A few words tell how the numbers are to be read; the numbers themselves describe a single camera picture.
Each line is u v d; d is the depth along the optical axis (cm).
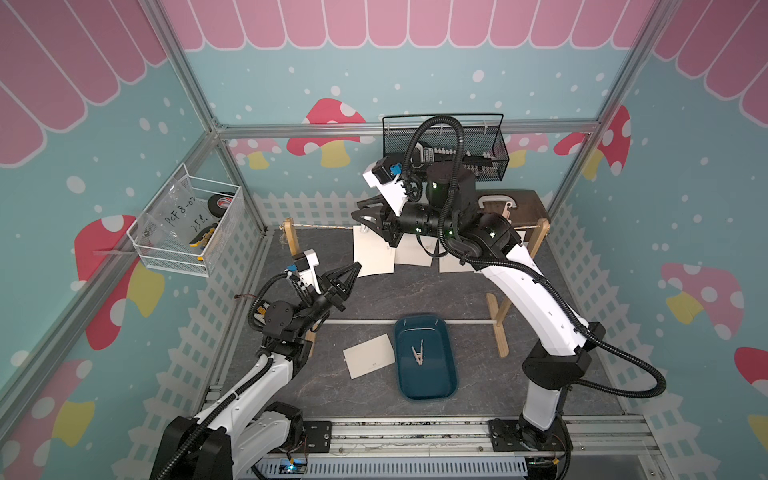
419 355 87
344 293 65
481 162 91
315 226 60
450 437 76
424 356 87
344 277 65
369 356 89
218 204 80
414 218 50
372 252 65
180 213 68
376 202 54
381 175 45
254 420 49
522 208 97
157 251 64
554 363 45
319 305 63
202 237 67
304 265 59
